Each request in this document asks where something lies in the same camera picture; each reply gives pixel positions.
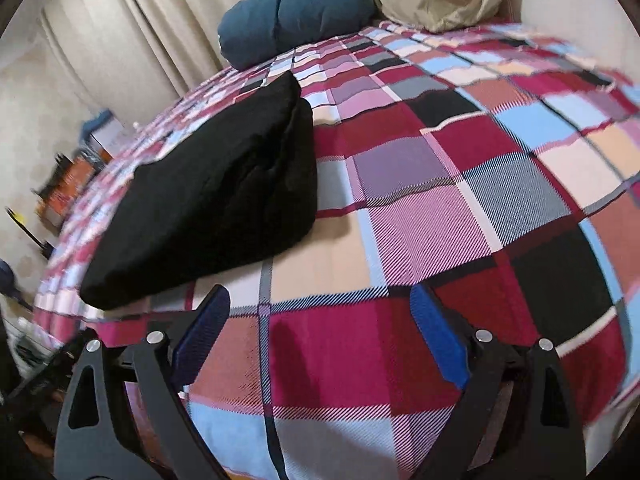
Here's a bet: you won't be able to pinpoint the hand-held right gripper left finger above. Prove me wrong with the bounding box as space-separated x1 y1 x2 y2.
52 284 233 480

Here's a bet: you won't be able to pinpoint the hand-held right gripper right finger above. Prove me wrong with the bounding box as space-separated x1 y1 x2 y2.
409 282 588 480

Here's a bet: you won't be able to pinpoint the black pants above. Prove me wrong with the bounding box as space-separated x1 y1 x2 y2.
80 72 318 311

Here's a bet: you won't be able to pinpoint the plaid bed sheet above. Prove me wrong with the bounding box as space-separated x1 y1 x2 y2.
32 19 640 480

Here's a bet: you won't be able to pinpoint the orange box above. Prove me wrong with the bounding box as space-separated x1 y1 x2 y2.
35 152 108 226

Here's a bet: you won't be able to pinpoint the black and yellow tool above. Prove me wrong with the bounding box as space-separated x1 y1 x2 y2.
5 206 53 257

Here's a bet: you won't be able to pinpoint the dark blue slipper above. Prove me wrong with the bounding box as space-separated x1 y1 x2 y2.
0 259 23 302

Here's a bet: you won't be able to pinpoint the white and blue box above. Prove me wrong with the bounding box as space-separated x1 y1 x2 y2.
80 110 136 155

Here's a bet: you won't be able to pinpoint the beige curtain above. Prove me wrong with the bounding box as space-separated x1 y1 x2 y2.
40 0 326 126

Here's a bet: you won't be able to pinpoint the blue pillow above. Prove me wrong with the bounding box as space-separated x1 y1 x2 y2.
217 0 383 71

